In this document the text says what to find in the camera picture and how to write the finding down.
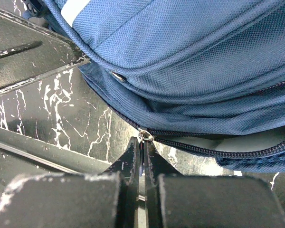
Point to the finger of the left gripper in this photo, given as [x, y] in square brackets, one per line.
[29, 53]

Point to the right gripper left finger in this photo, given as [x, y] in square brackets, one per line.
[61, 200]

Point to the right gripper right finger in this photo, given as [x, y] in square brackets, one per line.
[174, 200]

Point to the navy blue student backpack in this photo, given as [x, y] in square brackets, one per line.
[203, 76]

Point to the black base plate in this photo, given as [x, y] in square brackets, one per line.
[45, 155]

